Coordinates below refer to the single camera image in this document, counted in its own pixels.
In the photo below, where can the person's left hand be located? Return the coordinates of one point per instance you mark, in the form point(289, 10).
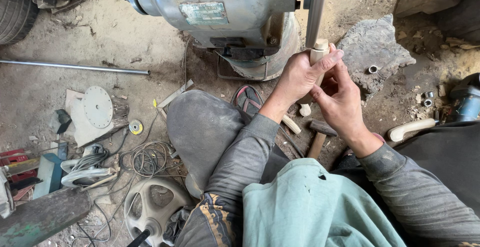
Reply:
point(300, 76)

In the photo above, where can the person's right hand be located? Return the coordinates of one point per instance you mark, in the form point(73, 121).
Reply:
point(345, 108)

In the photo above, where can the short carved wooden piece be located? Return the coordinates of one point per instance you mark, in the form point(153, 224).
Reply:
point(291, 124)

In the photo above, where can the black and red sandal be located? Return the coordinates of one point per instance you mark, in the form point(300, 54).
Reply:
point(247, 100)

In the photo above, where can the flat grey stone slab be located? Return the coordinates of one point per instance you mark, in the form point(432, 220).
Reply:
point(375, 48)

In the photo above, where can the grey grinding wheel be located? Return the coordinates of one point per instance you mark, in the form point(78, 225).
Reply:
point(315, 10)

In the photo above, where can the grey bench grinder motor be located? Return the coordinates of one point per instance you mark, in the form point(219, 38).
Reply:
point(221, 14)

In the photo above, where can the person's green sweatshirt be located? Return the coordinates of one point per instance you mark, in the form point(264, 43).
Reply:
point(311, 205)

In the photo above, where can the person's grey trousers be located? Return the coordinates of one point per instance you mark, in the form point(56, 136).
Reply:
point(198, 127)

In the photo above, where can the blue angle grinder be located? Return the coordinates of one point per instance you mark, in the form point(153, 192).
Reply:
point(465, 99)

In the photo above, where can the flat metal ruler strip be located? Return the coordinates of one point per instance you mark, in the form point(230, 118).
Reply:
point(174, 95)

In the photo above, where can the small yellow grinding disc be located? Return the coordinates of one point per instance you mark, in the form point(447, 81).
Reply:
point(135, 127)

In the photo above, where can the dusty spoked wheel cover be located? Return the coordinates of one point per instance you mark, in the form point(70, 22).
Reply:
point(146, 209)

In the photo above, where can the round perforated metal disc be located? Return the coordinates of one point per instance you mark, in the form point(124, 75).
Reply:
point(98, 106)

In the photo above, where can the long metal rod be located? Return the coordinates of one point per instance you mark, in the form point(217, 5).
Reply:
point(75, 67)

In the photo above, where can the dusty circular saw tool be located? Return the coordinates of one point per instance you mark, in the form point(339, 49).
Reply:
point(86, 172)

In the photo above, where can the black rubber tyre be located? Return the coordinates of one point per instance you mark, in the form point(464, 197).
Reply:
point(15, 10)

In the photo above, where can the green painted metal beam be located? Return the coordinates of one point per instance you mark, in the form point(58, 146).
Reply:
point(41, 217)

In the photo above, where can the red plastic tool case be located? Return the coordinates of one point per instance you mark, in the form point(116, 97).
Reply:
point(15, 159)

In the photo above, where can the blue metal bracket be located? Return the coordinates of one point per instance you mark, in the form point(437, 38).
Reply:
point(48, 174)

